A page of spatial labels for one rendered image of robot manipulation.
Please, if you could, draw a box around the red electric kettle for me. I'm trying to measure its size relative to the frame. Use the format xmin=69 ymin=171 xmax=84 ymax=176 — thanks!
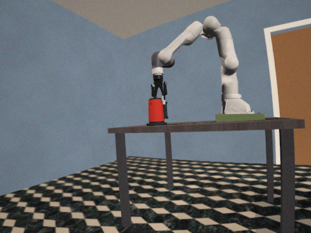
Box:
xmin=148 ymin=96 xmax=168 ymax=124

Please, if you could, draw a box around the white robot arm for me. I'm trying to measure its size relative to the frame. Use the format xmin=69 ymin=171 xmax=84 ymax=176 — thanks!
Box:
xmin=152 ymin=16 xmax=254 ymax=114

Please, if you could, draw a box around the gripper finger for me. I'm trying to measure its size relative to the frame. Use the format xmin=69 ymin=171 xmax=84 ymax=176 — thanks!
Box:
xmin=158 ymin=81 xmax=167 ymax=104
xmin=151 ymin=83 xmax=158 ymax=97

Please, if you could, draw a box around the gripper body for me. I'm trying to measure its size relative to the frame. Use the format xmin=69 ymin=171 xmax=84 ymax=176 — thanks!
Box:
xmin=154 ymin=74 xmax=163 ymax=88

